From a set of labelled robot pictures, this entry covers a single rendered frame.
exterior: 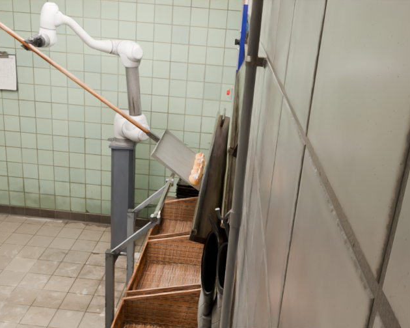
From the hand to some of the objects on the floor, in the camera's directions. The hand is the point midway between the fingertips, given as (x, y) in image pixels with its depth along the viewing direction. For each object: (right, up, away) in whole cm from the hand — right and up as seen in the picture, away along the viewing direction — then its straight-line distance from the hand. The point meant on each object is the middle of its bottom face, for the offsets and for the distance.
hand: (27, 43), depth 287 cm
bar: (+68, -189, +30) cm, 203 cm away
